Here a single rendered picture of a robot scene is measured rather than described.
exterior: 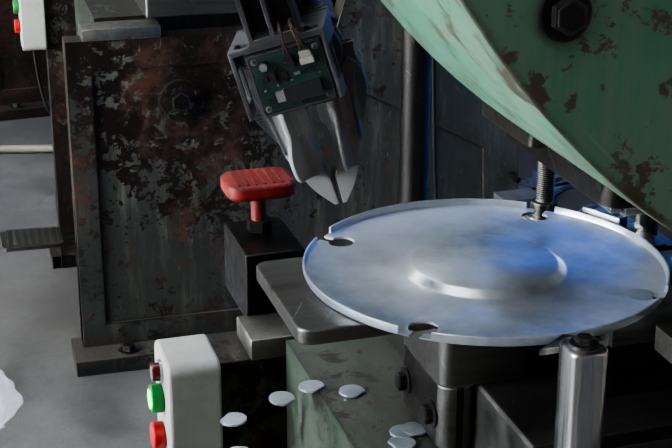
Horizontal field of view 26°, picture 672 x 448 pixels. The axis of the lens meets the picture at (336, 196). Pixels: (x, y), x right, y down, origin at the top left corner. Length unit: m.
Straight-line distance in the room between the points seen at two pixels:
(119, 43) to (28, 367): 0.64
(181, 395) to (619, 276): 0.44
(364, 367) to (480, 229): 0.17
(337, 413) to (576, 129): 0.66
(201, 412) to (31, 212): 2.25
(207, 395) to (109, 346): 1.43
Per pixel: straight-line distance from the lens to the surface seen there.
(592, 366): 1.01
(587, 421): 1.03
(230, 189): 1.42
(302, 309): 1.09
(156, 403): 1.39
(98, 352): 2.78
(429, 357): 1.16
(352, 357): 1.33
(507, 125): 1.13
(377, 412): 1.23
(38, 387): 2.74
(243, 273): 1.41
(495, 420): 1.13
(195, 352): 1.38
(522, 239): 1.21
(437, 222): 1.26
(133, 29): 2.61
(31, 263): 3.29
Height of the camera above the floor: 1.23
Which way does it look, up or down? 20 degrees down
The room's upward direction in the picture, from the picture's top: straight up
